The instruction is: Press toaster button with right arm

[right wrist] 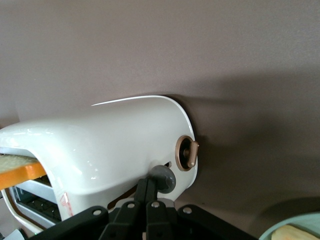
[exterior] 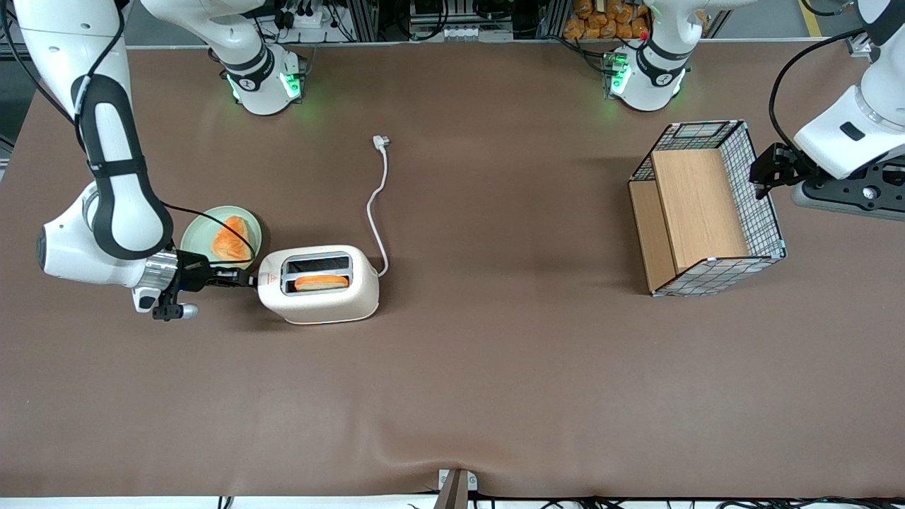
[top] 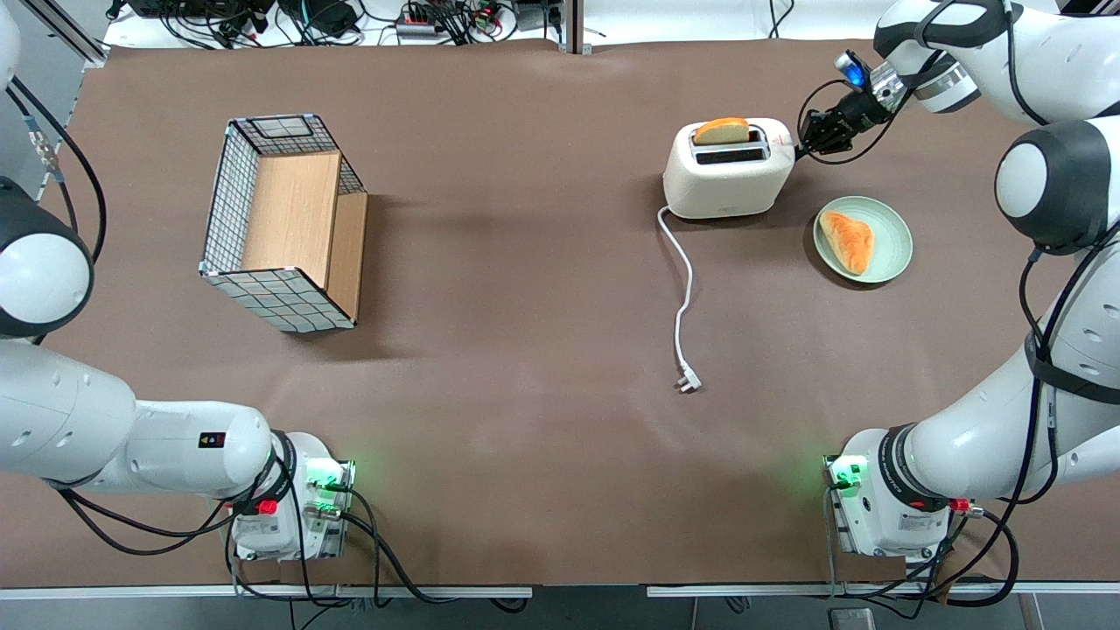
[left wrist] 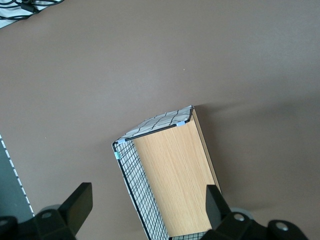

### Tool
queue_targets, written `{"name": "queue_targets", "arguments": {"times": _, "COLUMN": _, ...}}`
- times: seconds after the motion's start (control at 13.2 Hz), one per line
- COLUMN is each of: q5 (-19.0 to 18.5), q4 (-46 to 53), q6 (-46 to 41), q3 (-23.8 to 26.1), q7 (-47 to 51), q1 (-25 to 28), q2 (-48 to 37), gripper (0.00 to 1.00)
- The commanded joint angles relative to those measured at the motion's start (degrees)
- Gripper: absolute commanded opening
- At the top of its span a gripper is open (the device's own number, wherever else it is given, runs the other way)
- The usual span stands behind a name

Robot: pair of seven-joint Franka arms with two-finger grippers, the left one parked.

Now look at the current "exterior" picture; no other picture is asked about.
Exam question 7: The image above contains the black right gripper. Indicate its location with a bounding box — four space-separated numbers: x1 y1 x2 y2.
172 250 256 293

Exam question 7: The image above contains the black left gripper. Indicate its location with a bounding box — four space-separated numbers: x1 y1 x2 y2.
749 142 815 201

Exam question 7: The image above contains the white two-slot toaster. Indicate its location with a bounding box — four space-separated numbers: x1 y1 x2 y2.
256 244 381 327

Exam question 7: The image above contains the bread slice in toaster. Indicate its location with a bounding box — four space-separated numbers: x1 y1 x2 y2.
293 274 351 293

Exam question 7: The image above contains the orange triangular pastry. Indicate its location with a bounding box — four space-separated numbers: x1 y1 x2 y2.
211 216 253 264

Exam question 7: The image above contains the pale green round plate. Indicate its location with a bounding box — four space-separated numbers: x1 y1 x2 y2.
180 206 263 274

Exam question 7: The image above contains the wooden board insert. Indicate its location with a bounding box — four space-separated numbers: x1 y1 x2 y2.
629 148 751 293

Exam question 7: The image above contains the pile of bread rolls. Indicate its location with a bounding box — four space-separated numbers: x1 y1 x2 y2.
563 0 652 41

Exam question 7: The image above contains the white power strip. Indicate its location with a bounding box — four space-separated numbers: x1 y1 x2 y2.
272 0 334 30

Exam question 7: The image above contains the brown table mat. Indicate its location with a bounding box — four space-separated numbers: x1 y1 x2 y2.
0 40 905 500

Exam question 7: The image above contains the wire mesh basket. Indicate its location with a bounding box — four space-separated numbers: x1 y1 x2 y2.
628 119 788 298

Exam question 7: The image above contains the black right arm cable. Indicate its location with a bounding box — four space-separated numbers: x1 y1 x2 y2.
0 0 257 264

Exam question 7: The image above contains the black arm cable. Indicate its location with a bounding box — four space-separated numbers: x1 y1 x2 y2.
769 27 868 151
0 0 257 264

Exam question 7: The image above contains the grey left wrist mount plate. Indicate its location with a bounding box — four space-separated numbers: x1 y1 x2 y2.
790 161 905 222

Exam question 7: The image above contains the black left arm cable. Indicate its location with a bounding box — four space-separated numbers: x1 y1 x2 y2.
769 27 868 151

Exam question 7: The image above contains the white toaster power cord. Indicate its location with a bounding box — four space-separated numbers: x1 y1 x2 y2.
366 135 392 279

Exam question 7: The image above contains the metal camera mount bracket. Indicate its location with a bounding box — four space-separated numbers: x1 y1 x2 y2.
433 467 479 509

